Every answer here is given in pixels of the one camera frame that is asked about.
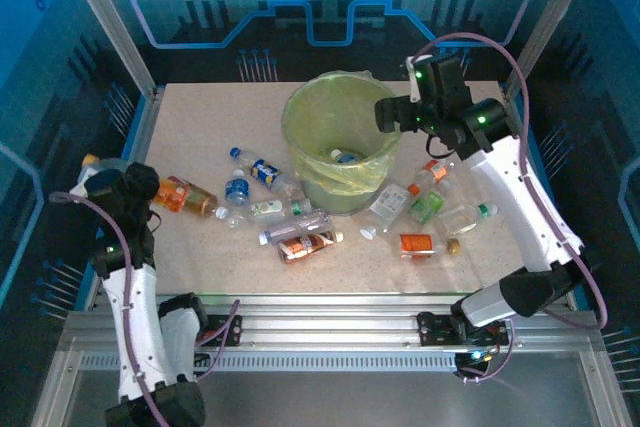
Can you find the aluminium mounting rail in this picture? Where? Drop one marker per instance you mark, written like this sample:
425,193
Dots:
325,319

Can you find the orange label gold cap bottle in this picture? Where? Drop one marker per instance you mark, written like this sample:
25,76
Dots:
416,244

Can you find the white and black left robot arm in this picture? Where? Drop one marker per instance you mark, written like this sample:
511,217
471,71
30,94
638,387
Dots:
147,317

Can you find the aluminium frame post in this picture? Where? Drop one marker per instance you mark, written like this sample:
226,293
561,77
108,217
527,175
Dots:
552,22
107,22

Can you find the brown red label bottle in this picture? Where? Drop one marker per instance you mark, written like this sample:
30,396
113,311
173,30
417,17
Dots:
302,247

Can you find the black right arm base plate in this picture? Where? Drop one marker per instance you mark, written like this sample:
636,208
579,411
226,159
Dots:
435,329

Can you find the small orange label clear bottle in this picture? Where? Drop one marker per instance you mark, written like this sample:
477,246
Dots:
434,170

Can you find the clear bottle with green band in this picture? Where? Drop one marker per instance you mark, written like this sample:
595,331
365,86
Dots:
465,219

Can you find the green label orange cap bottle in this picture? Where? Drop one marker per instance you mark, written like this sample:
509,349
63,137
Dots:
425,206

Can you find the orange label tea bottle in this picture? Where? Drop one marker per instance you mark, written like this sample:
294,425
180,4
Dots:
182,194

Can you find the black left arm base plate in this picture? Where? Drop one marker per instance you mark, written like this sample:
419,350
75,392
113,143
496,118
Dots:
222,332

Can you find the blue label white cap bottle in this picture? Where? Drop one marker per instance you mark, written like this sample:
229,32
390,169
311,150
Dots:
346,156

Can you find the clear bottle with green labels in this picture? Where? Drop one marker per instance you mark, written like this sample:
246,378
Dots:
270,208

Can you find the round mesh waste bin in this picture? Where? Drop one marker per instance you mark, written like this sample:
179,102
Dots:
330,202

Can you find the lavender label plastic bottle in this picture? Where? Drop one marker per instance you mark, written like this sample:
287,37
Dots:
297,227

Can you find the square white label bottle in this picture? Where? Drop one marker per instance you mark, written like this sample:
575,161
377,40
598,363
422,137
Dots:
390,203

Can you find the clear bottle with white cap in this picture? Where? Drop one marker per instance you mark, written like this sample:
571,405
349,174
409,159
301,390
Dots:
223,212

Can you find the grey metal base panel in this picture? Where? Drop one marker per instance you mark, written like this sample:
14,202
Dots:
350,397

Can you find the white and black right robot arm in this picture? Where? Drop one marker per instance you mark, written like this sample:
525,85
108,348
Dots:
505,182

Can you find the Pepsi lemon plastic bottle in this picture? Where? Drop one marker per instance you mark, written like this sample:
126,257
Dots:
265,172

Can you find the Pocari Sweat plastic bottle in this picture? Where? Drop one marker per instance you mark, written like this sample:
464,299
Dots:
237,189

